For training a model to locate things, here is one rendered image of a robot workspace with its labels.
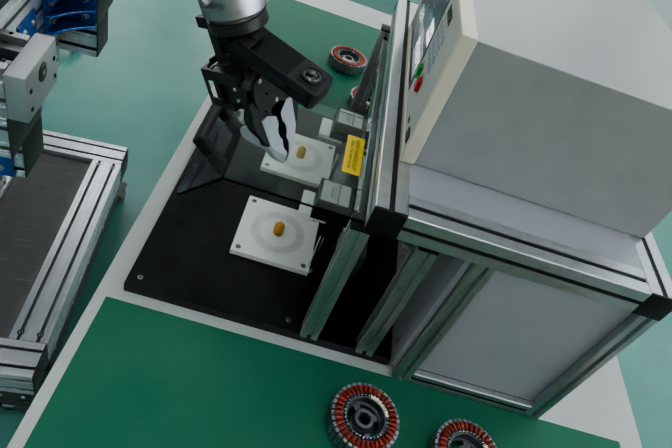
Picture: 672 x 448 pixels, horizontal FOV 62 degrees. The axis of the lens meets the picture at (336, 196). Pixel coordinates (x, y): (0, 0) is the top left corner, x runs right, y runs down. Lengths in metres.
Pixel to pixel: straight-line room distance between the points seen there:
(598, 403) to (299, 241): 0.65
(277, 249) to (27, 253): 0.89
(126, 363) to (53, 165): 1.16
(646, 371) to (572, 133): 1.89
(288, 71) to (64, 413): 0.57
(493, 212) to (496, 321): 0.19
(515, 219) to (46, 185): 1.48
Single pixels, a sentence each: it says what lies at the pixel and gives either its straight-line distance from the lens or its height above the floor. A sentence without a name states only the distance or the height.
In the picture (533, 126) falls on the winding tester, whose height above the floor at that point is 1.23.
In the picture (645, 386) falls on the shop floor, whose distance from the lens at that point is 2.56.
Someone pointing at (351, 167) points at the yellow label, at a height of 1.07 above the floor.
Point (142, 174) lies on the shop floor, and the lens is 2.28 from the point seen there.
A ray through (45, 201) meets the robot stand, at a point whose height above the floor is 0.21.
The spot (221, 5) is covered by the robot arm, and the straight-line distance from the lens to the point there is 0.64.
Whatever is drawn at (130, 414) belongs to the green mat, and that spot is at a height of 0.75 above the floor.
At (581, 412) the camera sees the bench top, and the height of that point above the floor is 0.75.
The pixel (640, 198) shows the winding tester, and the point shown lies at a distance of 0.90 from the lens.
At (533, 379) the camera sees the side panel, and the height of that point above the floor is 0.84.
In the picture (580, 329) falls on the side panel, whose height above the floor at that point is 0.99.
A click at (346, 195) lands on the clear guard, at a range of 0.79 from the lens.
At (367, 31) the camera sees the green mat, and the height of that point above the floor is 0.75.
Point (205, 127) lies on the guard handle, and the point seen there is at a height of 1.06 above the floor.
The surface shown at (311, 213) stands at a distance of 0.99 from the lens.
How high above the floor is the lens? 1.58
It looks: 41 degrees down
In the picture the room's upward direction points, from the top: 23 degrees clockwise
